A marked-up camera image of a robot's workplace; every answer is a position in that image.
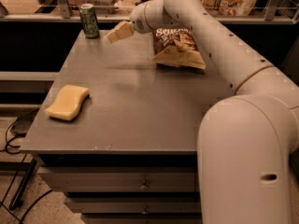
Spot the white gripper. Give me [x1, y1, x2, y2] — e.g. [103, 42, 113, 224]
[107, 0, 170, 43]

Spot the black floor cable left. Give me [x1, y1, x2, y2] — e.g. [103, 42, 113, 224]
[0, 109, 52, 224]

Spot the brown chip bag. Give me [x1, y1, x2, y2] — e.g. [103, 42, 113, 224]
[152, 28, 206, 69]

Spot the grey drawer cabinet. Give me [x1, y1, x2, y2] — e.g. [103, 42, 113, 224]
[19, 30, 235, 224]

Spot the grey drawer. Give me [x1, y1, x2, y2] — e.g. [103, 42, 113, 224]
[37, 167, 199, 192]
[81, 214, 203, 224]
[64, 197, 201, 214]

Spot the bottom grey drawer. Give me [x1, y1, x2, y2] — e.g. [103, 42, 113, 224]
[81, 214, 203, 224]

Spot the top grey drawer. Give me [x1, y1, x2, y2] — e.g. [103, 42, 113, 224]
[37, 167, 199, 192]

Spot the grey side bench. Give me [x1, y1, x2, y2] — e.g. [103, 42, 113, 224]
[0, 72, 58, 93]

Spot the black metal stand leg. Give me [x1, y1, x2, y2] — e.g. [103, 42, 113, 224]
[8, 159, 37, 210]

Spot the yellow sponge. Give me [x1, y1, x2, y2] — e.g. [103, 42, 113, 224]
[45, 85, 90, 121]

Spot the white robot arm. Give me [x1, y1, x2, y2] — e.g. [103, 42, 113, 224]
[107, 0, 299, 224]

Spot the green soda can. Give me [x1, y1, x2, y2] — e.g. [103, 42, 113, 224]
[79, 4, 99, 38]

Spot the grey metal railing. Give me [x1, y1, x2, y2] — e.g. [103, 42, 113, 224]
[0, 0, 298, 24]

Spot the middle grey drawer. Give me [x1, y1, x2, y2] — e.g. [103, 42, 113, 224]
[64, 197, 201, 214]

